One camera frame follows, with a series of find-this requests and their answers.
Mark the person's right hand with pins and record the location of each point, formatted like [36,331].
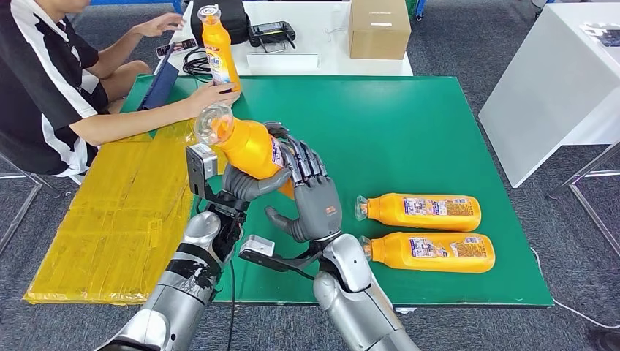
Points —
[213,99]

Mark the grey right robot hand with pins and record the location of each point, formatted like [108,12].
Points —
[317,208]

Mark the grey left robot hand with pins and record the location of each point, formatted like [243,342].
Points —
[256,186]

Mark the person's left hand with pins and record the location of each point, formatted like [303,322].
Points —
[160,25]

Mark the smartphone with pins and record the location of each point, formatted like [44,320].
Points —
[177,47]

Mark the orange detergent bottle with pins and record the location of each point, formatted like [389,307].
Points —
[436,261]
[220,53]
[426,220]
[252,148]

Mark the black carry case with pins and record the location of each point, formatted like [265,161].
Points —
[235,19]

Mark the person's right forearm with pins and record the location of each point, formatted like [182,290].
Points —
[131,122]

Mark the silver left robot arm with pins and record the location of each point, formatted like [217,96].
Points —
[184,290]

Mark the person's left forearm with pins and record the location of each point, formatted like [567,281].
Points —
[114,53]

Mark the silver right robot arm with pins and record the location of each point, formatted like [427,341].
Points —
[358,300]

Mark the blue metal shelving rack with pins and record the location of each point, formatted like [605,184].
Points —
[177,6]

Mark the blue tablet case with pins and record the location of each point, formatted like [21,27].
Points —
[157,89]

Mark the black handheld controller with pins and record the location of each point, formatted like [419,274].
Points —
[272,33]

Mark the green table mat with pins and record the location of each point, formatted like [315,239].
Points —
[387,135]

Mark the long white table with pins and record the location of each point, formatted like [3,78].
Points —
[319,29]

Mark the yellow taped cardboard sheet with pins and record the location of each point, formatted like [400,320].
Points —
[121,218]

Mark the person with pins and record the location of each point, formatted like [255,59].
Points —
[34,97]

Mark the brown cardboard box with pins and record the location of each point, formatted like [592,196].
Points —
[379,34]

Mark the green plastic crate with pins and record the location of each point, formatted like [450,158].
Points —
[410,7]

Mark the white table with metal legs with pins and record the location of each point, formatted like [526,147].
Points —
[542,97]

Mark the black floor object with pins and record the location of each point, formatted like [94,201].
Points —
[605,341]

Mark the printed brochure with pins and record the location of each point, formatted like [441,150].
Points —
[605,36]

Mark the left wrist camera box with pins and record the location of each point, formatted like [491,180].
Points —
[201,167]

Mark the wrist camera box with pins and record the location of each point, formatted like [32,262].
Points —
[259,247]
[201,167]

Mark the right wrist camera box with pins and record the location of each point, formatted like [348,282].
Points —
[259,247]

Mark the metal chair frame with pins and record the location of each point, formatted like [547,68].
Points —
[14,175]

